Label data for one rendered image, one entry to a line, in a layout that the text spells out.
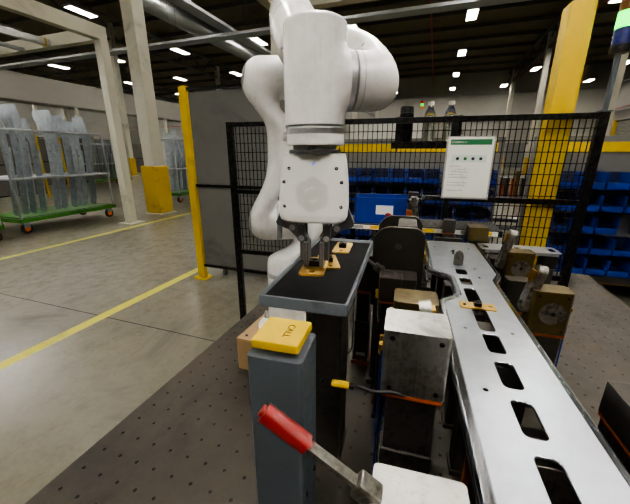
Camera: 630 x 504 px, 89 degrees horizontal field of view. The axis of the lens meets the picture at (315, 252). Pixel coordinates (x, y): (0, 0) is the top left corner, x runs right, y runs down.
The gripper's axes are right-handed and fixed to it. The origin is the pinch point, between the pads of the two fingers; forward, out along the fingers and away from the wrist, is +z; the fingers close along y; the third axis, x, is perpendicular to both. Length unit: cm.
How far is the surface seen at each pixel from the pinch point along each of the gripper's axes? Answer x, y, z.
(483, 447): -12.2, 24.4, 22.2
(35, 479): 38, -130, 122
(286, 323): -12.0, -1.9, 6.2
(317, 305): -6.3, 1.3, 6.1
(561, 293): 32, 56, 18
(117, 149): 533, -463, -21
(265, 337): -15.6, -3.6, 6.2
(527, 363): 8.0, 38.6, 22.2
